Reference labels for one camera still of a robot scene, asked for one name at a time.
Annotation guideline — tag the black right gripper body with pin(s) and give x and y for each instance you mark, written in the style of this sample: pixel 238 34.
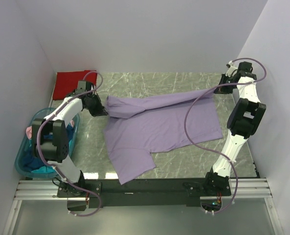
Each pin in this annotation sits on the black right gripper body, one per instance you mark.
pixel 227 89

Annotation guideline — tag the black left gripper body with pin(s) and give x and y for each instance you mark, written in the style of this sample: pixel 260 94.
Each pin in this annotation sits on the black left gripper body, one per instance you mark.
pixel 95 102

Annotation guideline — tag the lavender t shirt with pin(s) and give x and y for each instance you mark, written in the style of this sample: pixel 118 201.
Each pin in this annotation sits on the lavender t shirt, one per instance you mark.
pixel 139 127

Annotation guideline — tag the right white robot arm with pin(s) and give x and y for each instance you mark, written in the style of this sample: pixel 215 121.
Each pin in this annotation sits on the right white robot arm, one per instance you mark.
pixel 242 123

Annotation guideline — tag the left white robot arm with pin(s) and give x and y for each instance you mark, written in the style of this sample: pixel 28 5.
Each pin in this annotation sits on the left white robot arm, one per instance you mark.
pixel 50 140

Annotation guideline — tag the folded red t shirt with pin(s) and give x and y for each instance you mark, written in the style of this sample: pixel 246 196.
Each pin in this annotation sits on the folded red t shirt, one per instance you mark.
pixel 67 82

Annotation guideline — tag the pink garment in basket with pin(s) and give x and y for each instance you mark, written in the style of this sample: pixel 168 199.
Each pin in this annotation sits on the pink garment in basket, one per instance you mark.
pixel 70 130

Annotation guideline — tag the navy garment in basket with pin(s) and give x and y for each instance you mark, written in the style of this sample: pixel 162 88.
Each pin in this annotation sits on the navy garment in basket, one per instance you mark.
pixel 36 165

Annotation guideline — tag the teal plastic laundry basket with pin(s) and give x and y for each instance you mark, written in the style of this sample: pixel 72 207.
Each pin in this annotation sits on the teal plastic laundry basket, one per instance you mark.
pixel 25 145

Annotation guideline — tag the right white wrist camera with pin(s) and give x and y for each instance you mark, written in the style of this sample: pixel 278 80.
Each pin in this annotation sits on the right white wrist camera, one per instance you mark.
pixel 231 69

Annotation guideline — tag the aluminium frame rail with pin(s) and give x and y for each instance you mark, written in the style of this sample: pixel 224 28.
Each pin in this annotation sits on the aluminium frame rail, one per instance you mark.
pixel 46 190

